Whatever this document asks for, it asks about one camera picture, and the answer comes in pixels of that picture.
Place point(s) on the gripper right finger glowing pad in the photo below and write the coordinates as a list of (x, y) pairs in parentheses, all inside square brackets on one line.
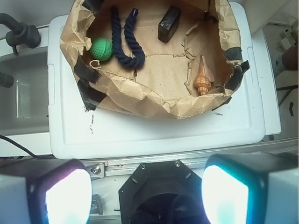
[(251, 188)]

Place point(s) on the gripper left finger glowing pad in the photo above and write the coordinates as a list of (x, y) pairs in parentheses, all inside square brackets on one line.
[(44, 191)]

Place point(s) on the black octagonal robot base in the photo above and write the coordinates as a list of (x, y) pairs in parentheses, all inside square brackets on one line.
[(166, 192)]

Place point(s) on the orange spiral shell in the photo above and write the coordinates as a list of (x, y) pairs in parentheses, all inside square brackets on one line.
[(202, 81)]

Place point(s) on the white plastic tray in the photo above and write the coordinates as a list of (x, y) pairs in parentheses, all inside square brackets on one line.
[(78, 133)]

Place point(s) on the white sink basin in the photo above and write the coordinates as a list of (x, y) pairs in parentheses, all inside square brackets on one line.
[(24, 105)]

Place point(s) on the green rubber ball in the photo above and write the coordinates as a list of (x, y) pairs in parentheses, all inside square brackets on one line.
[(101, 49)]

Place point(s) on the brown paper lined bin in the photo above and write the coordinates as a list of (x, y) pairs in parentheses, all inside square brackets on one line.
[(145, 76)]

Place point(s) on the black faucet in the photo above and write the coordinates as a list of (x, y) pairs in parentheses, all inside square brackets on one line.
[(20, 33)]

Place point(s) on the black rectangular block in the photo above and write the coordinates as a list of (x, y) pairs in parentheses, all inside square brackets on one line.
[(169, 24)]

